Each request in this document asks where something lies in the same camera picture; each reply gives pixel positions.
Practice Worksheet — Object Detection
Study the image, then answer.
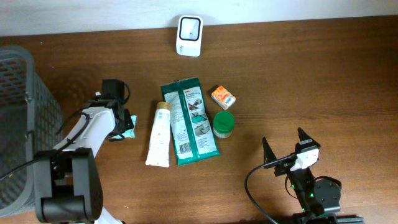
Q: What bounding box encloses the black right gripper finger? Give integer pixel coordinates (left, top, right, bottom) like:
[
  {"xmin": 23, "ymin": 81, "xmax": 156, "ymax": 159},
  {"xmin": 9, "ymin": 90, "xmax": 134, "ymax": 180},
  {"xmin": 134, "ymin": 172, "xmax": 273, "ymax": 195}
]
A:
[
  {"xmin": 262, "ymin": 137, "xmax": 277, "ymax": 169},
  {"xmin": 298, "ymin": 127, "xmax": 321, "ymax": 149}
]

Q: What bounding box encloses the mint wipes pack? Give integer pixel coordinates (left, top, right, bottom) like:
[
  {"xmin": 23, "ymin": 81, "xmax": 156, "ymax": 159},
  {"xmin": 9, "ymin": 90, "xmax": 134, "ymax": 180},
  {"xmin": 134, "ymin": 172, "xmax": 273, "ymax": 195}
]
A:
[{"xmin": 110, "ymin": 115, "xmax": 137, "ymax": 141}]

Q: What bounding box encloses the white cream tube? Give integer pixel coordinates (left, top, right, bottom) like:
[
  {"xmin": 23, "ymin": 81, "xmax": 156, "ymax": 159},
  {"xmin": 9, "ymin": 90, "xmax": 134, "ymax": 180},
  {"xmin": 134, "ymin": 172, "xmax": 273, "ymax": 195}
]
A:
[{"xmin": 146, "ymin": 102, "xmax": 171, "ymax": 167}]

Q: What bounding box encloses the green lid jar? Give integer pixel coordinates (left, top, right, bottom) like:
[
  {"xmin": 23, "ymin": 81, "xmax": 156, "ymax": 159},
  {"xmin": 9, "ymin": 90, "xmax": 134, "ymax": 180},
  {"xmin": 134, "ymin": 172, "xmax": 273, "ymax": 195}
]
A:
[{"xmin": 213, "ymin": 111, "xmax": 235, "ymax": 138}]

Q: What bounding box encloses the green glove package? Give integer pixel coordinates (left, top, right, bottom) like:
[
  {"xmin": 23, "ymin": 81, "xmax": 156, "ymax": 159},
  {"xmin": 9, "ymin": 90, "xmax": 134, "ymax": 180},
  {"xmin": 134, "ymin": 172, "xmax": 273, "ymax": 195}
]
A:
[{"xmin": 161, "ymin": 77, "xmax": 220, "ymax": 166}]

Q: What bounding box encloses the orange tissue pack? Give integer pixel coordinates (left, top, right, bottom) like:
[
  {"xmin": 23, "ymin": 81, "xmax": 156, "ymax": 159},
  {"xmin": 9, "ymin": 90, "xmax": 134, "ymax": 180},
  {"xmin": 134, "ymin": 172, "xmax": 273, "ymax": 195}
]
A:
[{"xmin": 211, "ymin": 85, "xmax": 236, "ymax": 110}]

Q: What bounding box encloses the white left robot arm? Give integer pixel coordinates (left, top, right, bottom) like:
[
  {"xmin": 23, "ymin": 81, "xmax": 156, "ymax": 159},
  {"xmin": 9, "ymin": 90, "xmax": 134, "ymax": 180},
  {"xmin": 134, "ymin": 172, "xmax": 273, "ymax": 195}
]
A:
[{"xmin": 33, "ymin": 106, "xmax": 134, "ymax": 223}]

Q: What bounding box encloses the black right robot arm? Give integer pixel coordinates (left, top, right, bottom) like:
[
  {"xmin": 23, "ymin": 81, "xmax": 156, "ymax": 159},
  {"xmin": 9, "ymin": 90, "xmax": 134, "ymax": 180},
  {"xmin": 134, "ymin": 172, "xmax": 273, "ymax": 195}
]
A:
[{"xmin": 262, "ymin": 128, "xmax": 364, "ymax": 224}]

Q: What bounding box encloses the white barcode scanner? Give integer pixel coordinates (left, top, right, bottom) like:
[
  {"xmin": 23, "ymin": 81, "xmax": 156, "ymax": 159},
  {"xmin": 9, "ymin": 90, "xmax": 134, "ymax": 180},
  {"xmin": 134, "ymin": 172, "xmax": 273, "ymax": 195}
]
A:
[{"xmin": 176, "ymin": 15, "xmax": 203, "ymax": 57}]

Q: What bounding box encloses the grey plastic basket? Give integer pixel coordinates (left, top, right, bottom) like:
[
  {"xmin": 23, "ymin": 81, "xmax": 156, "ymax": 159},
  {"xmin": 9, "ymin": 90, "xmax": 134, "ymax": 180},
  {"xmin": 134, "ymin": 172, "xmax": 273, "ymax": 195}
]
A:
[{"xmin": 0, "ymin": 45, "xmax": 65, "ymax": 218}]

